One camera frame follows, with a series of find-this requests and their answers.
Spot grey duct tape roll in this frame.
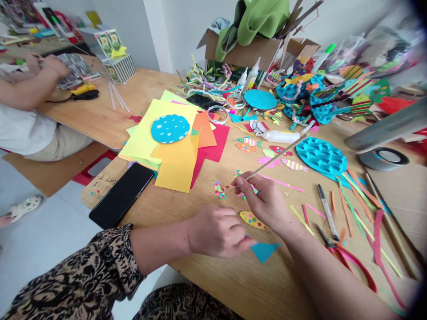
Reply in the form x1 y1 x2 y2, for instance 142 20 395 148
359 146 410 172

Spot yellow glue gun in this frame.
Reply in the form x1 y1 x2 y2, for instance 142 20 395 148
46 81 100 103

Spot person's left fingers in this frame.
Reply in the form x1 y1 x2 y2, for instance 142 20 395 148
217 204 249 242

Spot clear tape roll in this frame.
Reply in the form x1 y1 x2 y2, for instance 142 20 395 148
206 104 230 126

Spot thin wooden stick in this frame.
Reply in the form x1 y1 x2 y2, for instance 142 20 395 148
228 134 310 194

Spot person's legs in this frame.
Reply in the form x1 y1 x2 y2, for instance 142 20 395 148
133 282 243 320

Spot person's right thumb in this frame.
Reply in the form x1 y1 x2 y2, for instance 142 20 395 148
234 182 261 204

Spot long pink paper strip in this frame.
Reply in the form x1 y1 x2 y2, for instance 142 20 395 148
256 172 305 193

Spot long wooden sticks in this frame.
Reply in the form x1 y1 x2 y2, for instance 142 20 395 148
363 171 427 281

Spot small black smartphone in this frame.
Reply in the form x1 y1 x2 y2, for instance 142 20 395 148
185 93 215 111

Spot clear glue sticks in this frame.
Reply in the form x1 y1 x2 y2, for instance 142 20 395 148
108 79 131 113

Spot cardboard box with green fabric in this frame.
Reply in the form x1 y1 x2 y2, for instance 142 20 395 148
196 0 322 72

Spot green-capped marker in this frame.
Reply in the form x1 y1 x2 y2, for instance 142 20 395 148
313 43 337 72

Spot person's left thumb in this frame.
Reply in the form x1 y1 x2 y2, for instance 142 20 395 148
229 240 258 260

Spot tall upright glue bottle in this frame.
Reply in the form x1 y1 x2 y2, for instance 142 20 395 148
248 56 262 91

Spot stack of printed card boxes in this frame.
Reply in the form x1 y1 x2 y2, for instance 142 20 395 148
55 24 138 90

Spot blue paper triangle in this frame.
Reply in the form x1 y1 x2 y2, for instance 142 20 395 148
245 234 282 264

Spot pile of plastic bags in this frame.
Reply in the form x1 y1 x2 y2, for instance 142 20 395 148
328 6 427 88

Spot red paper with grey cutout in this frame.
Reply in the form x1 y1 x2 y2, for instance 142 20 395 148
244 120 270 135

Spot person's right hand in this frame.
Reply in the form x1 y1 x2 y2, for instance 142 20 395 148
231 171 303 236

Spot blue embossed paper disc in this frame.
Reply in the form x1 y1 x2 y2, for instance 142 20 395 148
294 136 348 176

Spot red-handled scissors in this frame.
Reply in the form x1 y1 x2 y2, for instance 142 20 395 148
314 222 378 294

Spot short upright glue bottle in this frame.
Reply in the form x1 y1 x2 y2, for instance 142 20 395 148
237 66 250 95

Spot grey pen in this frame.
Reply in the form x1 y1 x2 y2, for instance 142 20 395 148
316 184 340 241

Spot grey metal pole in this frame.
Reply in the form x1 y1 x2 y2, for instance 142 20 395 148
344 106 427 155

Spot pile of blue fish crafts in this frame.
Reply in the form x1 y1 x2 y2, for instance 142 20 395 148
266 56 391 132

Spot person's right index finger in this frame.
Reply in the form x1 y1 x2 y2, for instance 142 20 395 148
231 171 267 187

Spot red plastic stool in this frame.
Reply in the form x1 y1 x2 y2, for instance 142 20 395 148
71 149 118 187

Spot yellow dotted paper fish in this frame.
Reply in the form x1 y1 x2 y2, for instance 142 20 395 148
238 210 269 231

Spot pile of coloured paper strips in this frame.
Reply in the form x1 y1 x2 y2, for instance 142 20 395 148
289 166 409 309

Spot cardboard piece on floor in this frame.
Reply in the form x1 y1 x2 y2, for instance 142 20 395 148
2 141 111 198

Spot person's left hand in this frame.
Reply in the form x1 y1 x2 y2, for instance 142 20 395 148
186 203 258 260

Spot plain blue paper disc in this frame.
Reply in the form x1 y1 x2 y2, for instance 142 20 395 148
243 88 278 110

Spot group of small paper fish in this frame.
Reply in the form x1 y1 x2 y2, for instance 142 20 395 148
234 135 310 174

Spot large black smartphone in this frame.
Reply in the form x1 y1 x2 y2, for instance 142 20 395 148
89 162 155 230

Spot pile of paper confetti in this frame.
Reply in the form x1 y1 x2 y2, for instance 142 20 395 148
211 169 244 201

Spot stack of coloured paper sheets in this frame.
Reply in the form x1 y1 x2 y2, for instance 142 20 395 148
118 89 231 194

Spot pile of twisted pipe cleaners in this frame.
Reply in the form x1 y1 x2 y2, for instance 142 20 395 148
169 52 249 102

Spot blue disc with white flecks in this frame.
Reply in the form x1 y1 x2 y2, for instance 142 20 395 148
150 114 191 145

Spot lying white glue bottle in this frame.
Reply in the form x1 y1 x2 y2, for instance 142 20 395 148
256 129 301 144

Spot small round bead container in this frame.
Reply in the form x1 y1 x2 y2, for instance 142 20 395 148
226 93 247 110

